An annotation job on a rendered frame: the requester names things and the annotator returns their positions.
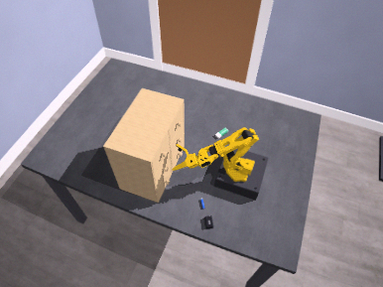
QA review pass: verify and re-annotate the black nine-volt battery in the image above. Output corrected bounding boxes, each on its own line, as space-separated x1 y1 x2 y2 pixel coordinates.
204 215 213 228

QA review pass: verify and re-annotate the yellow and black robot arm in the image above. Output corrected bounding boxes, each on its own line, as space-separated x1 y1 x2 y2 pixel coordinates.
197 127 258 182

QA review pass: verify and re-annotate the wooden chest of drawers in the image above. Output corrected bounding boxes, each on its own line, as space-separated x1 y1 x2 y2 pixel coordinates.
103 88 184 203

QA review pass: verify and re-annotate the white eraser with green sleeve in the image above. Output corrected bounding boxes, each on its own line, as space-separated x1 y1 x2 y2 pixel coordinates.
215 128 228 139

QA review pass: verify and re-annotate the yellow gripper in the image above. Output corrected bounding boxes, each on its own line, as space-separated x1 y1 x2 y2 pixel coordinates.
172 144 200 171

